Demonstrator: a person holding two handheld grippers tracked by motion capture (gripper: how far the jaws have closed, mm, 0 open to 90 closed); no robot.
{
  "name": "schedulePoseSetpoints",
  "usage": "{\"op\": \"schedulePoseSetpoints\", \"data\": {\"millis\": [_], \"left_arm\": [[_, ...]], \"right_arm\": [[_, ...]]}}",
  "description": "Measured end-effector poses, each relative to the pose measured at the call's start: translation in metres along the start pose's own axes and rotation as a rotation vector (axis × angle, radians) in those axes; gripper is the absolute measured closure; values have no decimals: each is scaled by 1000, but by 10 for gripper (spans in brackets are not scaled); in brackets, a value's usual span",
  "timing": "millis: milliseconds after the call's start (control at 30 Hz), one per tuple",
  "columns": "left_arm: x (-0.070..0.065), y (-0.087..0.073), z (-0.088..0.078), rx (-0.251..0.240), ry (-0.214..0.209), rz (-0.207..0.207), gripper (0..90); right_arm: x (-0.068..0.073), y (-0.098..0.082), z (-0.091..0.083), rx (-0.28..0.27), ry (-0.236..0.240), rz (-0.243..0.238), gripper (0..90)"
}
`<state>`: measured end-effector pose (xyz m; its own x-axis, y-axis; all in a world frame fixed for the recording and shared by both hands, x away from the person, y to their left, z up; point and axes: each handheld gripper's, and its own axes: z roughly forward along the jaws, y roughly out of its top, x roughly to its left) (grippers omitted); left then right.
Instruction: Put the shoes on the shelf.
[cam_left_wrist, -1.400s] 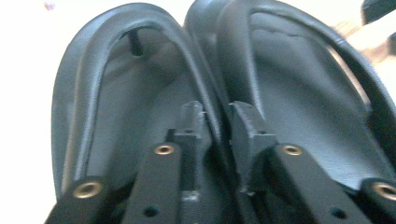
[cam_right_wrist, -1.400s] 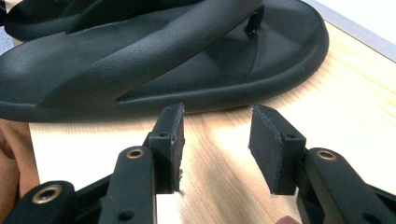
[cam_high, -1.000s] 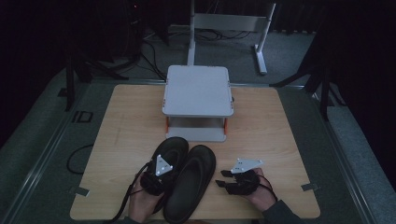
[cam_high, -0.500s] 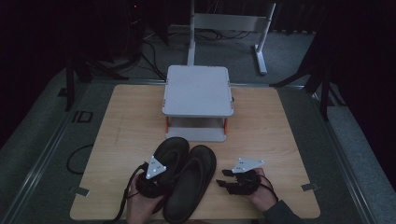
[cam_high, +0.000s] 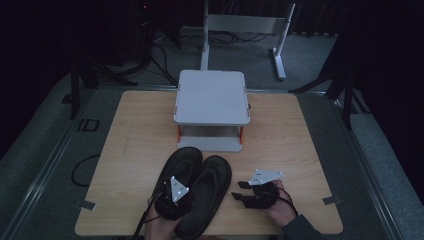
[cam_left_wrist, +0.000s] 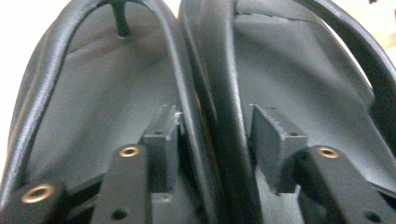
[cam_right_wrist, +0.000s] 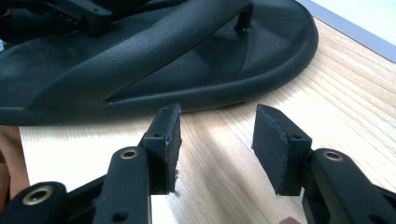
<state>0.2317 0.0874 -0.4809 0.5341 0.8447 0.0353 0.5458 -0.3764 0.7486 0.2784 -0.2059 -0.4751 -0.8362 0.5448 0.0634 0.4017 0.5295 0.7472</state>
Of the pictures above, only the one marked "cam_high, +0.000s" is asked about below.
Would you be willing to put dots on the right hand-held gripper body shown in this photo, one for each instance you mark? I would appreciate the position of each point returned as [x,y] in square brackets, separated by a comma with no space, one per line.
[265,196]

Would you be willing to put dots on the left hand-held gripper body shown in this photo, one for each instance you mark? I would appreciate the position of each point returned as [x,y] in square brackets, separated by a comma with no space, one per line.
[173,206]

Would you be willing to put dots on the black slipper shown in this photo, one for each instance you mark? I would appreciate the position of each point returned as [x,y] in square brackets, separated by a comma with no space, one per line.
[181,166]
[208,196]

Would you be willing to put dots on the person's right hand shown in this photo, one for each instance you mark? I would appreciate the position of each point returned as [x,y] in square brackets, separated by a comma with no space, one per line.
[283,208]

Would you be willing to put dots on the person's left hand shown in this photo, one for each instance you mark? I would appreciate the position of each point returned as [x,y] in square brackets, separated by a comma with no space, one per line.
[160,228]

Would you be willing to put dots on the grey tape piece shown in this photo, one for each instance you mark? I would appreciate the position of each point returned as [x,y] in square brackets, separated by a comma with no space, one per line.
[88,205]
[332,200]

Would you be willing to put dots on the white two-tier shoe rack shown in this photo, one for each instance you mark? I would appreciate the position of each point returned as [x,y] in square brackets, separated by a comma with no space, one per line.
[212,100]

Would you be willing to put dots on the black tripod stand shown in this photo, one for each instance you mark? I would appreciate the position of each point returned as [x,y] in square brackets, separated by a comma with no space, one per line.
[74,96]
[347,106]

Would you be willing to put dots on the grey metal stand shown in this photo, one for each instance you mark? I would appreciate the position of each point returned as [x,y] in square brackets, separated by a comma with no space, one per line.
[246,24]

